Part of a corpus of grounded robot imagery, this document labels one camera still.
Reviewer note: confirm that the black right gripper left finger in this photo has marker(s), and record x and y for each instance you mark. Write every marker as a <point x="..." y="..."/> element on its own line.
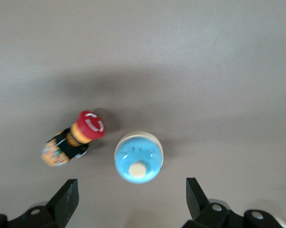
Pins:
<point x="62" y="204"/>

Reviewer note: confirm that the red emergency stop orange body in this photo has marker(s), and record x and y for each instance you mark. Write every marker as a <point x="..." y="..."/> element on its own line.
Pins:
<point x="90" y="126"/>

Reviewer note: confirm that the blue dome bell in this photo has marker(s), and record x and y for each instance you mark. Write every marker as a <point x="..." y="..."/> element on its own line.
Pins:
<point x="138" y="154"/>

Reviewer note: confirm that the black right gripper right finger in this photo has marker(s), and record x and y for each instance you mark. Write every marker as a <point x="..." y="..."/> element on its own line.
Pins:
<point x="197" y="204"/>

